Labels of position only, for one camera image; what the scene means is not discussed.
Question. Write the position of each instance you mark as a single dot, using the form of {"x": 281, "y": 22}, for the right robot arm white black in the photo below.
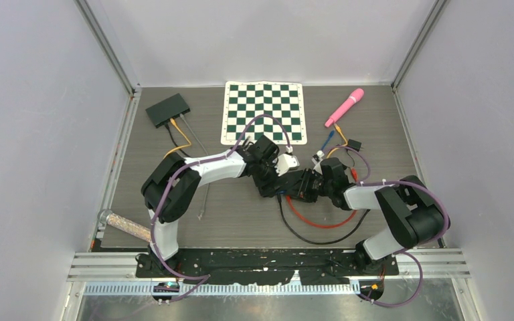
{"x": 412, "y": 214}

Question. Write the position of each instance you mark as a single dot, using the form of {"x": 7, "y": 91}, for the green white chessboard mat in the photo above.
{"x": 272, "y": 109}

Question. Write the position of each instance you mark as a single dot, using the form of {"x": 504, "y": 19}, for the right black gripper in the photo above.
{"x": 303, "y": 190}

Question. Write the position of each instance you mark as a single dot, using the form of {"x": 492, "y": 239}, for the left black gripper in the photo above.
{"x": 266, "y": 188}

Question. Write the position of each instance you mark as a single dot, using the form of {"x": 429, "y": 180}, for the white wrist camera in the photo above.
{"x": 317, "y": 158}
{"x": 285, "y": 163}

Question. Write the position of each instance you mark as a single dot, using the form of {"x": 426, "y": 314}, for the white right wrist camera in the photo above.
{"x": 317, "y": 158}

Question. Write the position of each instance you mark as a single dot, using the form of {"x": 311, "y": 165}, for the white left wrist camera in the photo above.
{"x": 285, "y": 163}

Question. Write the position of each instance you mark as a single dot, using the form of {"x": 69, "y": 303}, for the glitter filled clear tube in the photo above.
{"x": 110, "y": 218}

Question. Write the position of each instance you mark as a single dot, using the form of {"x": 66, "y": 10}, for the ribbed black network switch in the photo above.
{"x": 286, "y": 181}

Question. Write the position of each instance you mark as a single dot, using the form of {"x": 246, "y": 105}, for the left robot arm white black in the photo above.
{"x": 169, "y": 190}

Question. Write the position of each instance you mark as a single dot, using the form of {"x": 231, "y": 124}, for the pink cylindrical device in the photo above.
{"x": 352, "y": 99}

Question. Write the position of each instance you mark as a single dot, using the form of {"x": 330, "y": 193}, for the black power adapter with cord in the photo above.
{"x": 355, "y": 145}

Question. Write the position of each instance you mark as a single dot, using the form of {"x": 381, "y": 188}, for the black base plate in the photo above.
{"x": 263, "y": 267}

